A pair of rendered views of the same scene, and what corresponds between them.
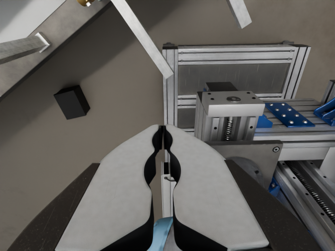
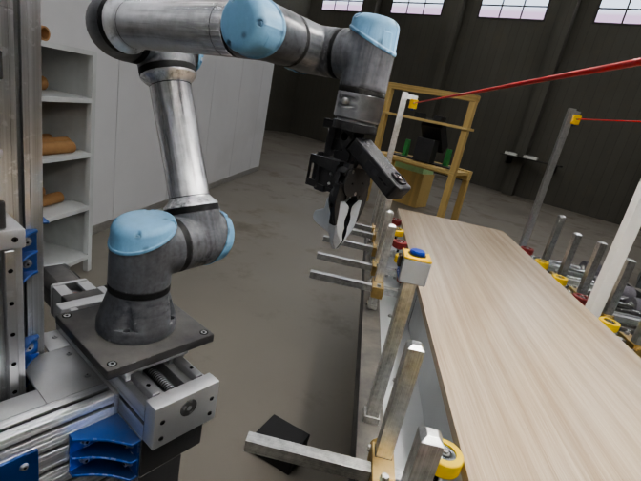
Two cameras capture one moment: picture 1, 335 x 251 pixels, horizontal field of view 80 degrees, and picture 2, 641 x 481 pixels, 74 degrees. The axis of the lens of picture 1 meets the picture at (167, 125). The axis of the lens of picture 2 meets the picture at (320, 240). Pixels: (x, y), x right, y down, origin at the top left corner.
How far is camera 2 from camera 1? 0.67 m
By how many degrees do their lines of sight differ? 57
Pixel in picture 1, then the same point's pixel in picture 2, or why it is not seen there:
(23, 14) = (400, 443)
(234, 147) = (168, 347)
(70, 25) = (363, 446)
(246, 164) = (146, 333)
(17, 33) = not seen: hidden behind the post
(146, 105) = not seen: outside the picture
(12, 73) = (367, 382)
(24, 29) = not seen: hidden behind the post
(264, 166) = (106, 346)
